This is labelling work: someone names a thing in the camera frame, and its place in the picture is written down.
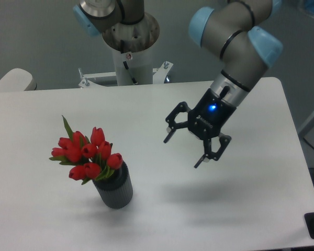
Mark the white pedestal base frame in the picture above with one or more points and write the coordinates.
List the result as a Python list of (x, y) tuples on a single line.
[(158, 75)]

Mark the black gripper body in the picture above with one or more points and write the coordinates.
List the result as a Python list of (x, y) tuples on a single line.
[(207, 118)]

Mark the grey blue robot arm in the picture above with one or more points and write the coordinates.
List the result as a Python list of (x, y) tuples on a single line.
[(232, 34)]

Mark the dark grey ribbed vase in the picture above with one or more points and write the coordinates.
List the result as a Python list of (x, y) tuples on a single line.
[(117, 191)]

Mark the red tulip bouquet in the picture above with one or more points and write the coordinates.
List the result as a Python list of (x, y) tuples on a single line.
[(91, 158)]

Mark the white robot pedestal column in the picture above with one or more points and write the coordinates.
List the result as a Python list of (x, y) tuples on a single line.
[(131, 45)]

